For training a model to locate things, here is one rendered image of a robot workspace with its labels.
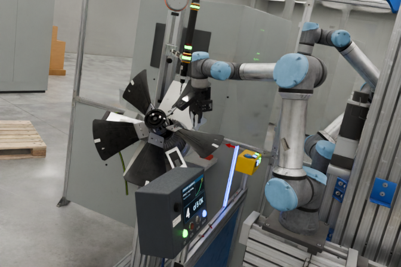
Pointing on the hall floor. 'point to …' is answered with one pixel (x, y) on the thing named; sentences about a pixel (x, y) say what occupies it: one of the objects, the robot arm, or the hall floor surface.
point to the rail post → (236, 234)
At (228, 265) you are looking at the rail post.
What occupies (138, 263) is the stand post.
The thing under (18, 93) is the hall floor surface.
